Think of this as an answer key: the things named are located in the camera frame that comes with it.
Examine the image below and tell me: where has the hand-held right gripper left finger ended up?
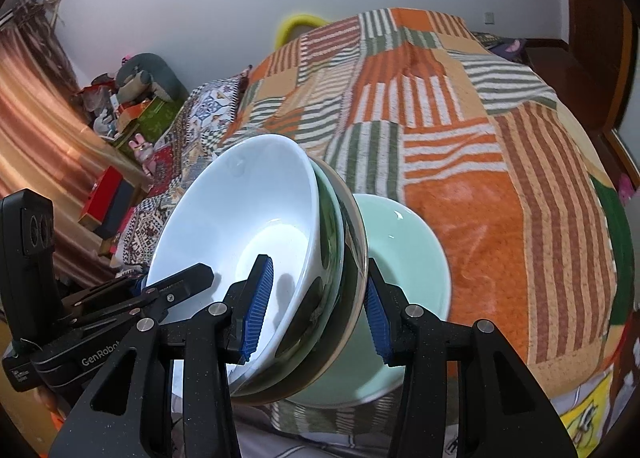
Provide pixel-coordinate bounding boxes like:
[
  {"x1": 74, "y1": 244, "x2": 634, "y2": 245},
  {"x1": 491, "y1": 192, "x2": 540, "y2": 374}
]
[{"x1": 47, "y1": 254, "x2": 275, "y2": 458}]

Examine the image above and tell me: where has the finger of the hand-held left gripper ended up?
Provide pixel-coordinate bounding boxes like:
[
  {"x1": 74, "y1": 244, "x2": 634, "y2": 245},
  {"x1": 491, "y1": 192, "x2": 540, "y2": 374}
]
[
  {"x1": 62, "y1": 263, "x2": 216, "y2": 330},
  {"x1": 60, "y1": 277, "x2": 147, "y2": 320}
]

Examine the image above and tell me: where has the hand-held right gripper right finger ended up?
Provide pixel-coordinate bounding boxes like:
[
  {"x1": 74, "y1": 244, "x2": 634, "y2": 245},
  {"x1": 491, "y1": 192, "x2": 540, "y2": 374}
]
[{"x1": 365, "y1": 258, "x2": 581, "y2": 458}]

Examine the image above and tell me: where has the mint green plate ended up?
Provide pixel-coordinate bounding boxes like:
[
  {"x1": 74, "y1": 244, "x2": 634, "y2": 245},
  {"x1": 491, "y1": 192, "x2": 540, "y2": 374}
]
[{"x1": 295, "y1": 193, "x2": 452, "y2": 409}]

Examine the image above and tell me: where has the white bowl with spotted outside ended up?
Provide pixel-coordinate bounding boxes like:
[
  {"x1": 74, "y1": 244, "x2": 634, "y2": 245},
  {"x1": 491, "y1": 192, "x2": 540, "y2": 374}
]
[{"x1": 145, "y1": 134, "x2": 321, "y2": 391}]

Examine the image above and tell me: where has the pink bowl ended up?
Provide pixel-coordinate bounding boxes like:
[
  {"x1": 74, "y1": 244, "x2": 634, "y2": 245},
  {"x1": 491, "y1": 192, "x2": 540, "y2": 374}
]
[{"x1": 235, "y1": 160, "x2": 370, "y2": 406}]

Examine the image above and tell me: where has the mint green bowl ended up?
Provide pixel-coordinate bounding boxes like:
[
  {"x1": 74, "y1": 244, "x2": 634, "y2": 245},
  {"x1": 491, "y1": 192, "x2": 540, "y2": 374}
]
[{"x1": 230, "y1": 158, "x2": 348, "y2": 401}]

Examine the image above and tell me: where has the dark box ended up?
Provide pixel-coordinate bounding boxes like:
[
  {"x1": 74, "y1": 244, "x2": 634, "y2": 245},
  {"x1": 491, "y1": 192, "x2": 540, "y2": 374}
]
[{"x1": 95, "y1": 181, "x2": 143, "y2": 240}]

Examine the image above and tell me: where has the red box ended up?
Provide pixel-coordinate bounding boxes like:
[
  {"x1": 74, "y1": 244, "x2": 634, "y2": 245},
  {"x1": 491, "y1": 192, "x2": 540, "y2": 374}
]
[{"x1": 81, "y1": 166, "x2": 126, "y2": 228}]

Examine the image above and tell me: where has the grey bed sheet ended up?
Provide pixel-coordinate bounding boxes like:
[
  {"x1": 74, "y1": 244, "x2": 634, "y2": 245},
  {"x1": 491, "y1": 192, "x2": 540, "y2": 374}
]
[{"x1": 235, "y1": 418, "x2": 401, "y2": 458}]

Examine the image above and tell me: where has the pink rabbit figurine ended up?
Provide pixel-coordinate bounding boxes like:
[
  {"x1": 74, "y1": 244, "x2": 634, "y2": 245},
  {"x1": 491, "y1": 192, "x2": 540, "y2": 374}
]
[{"x1": 128, "y1": 134, "x2": 157, "y2": 173}]

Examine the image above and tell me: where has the brown curtain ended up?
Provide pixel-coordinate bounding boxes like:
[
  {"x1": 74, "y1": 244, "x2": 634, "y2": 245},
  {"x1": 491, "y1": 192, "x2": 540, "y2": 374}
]
[{"x1": 0, "y1": 0, "x2": 146, "y2": 289}]

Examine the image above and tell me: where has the patterned quilt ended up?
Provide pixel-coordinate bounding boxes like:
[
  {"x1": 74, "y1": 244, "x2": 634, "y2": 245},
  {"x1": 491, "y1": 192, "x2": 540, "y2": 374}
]
[{"x1": 112, "y1": 65, "x2": 253, "y2": 269}]

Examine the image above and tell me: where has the orange box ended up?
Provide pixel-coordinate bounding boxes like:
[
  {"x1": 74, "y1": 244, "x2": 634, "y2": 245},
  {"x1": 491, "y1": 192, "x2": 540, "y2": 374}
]
[{"x1": 117, "y1": 102, "x2": 153, "y2": 125}]

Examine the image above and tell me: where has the orange striped patchwork blanket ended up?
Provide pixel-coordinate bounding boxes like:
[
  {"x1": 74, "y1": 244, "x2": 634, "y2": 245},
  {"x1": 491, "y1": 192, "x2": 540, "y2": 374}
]
[{"x1": 215, "y1": 8, "x2": 631, "y2": 439}]

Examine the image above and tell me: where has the grey green plush toy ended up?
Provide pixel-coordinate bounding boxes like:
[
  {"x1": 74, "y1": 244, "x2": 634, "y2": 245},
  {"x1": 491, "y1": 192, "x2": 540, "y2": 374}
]
[{"x1": 114, "y1": 53, "x2": 190, "y2": 103}]

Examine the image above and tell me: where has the yellow printed cloth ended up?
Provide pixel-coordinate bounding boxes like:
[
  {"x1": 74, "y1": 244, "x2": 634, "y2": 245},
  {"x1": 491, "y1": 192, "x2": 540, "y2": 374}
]
[{"x1": 557, "y1": 385, "x2": 623, "y2": 456}]

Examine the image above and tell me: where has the yellow foam arch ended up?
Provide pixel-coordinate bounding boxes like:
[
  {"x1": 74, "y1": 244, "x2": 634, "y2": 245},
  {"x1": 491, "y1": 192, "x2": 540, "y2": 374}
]
[{"x1": 276, "y1": 12, "x2": 328, "y2": 48}]

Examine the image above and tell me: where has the purple slipper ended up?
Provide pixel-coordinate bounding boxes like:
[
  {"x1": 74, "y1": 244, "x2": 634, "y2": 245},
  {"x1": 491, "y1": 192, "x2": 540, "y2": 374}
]
[{"x1": 477, "y1": 32, "x2": 527, "y2": 56}]

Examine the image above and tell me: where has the brown wooden door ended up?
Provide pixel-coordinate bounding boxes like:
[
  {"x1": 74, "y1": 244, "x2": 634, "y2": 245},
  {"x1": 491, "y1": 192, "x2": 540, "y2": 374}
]
[{"x1": 555, "y1": 0, "x2": 640, "y2": 139}]

